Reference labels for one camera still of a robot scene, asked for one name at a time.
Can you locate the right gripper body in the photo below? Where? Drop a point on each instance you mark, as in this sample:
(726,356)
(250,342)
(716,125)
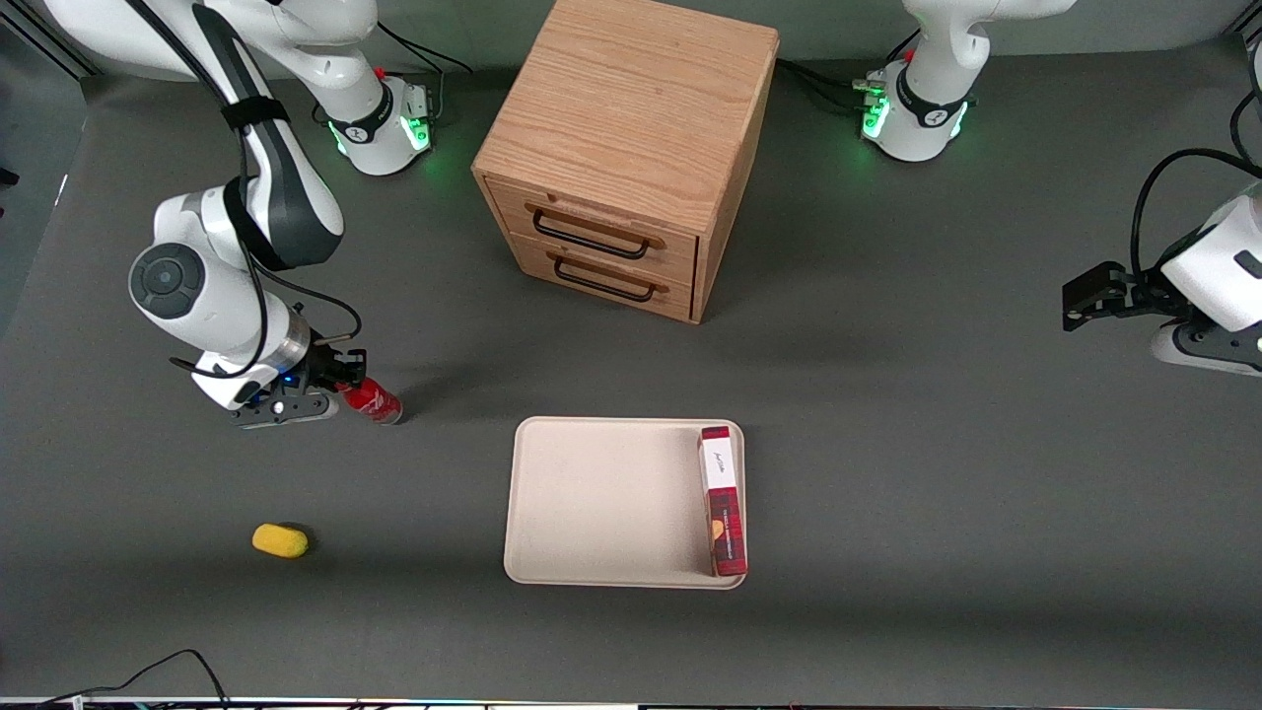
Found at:
(321,373)

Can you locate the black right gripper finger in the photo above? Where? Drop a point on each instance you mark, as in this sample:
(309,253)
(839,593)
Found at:
(328,388)
(352,365)

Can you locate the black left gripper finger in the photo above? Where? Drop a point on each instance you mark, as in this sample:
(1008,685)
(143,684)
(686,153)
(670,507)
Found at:
(1112,278)
(1085,306)

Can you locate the red coke bottle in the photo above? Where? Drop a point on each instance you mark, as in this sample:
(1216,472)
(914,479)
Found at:
(377,402)

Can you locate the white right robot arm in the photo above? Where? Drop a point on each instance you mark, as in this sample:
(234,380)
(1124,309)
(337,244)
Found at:
(207,296)

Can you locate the beige rectangular tray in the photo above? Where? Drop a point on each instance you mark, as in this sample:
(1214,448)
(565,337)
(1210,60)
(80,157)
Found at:
(601,503)

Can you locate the yellow sponge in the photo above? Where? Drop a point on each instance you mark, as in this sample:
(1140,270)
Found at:
(279,540)

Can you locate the wooden drawer cabinet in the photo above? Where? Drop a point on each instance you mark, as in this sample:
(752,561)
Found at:
(631,99)

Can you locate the red tartan cookie box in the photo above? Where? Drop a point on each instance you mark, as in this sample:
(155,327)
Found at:
(725,493)

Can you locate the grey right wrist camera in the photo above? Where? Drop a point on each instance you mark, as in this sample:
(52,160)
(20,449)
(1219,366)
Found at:
(296,409)

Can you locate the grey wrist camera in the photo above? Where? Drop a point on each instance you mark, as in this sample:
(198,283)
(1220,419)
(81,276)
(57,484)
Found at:
(1173,347)
(296,409)

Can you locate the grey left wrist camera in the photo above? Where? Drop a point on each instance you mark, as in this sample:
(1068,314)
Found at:
(1173,347)

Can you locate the grey aluminium frame rail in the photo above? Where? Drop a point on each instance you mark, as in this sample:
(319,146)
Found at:
(39,44)
(1244,15)

